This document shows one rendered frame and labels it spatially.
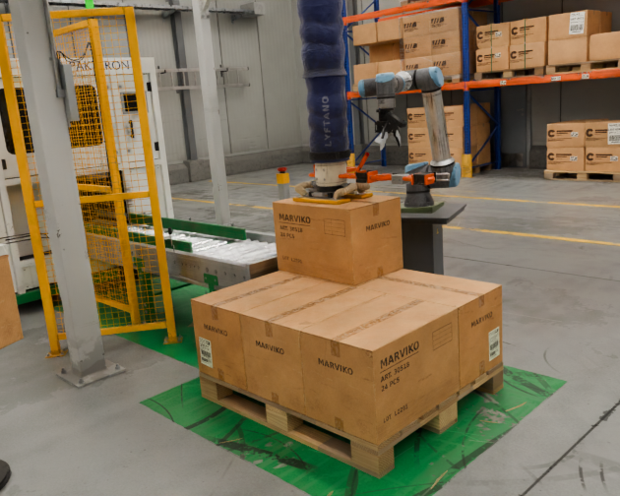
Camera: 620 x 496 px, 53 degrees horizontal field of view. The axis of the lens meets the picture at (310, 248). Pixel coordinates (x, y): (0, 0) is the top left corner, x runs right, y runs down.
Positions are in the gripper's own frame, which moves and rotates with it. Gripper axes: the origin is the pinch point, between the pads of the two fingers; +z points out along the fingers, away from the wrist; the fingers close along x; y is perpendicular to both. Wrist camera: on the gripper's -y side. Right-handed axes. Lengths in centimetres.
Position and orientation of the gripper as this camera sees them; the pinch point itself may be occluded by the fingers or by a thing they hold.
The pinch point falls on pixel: (392, 149)
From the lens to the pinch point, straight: 319.4
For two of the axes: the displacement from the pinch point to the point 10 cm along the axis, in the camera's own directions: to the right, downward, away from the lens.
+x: -7.1, 2.1, -6.7
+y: -7.0, -1.1, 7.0
